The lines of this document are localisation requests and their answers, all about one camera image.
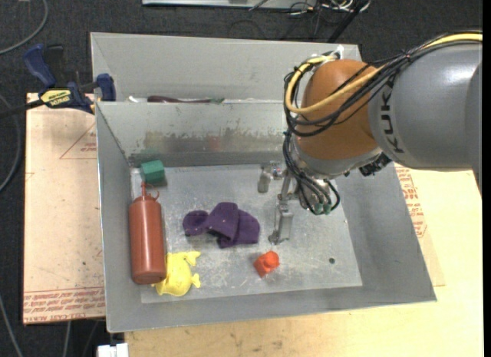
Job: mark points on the red-orange toy block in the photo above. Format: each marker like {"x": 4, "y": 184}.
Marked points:
{"x": 266, "y": 264}

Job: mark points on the yellow toy animal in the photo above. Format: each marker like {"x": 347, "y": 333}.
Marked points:
{"x": 177, "y": 276}

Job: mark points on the brown cardboard board red print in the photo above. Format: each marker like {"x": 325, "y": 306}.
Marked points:
{"x": 61, "y": 213}

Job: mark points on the grey metal bin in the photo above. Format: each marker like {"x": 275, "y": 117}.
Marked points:
{"x": 230, "y": 144}

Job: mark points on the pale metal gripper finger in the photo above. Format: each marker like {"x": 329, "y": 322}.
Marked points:
{"x": 283, "y": 225}
{"x": 264, "y": 182}

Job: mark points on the purple cloth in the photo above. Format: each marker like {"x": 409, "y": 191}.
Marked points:
{"x": 230, "y": 225}

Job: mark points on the red-brown squeeze bottle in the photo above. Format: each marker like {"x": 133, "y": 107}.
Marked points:
{"x": 147, "y": 240}

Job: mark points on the green block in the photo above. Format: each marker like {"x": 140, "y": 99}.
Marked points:
{"x": 152, "y": 171}

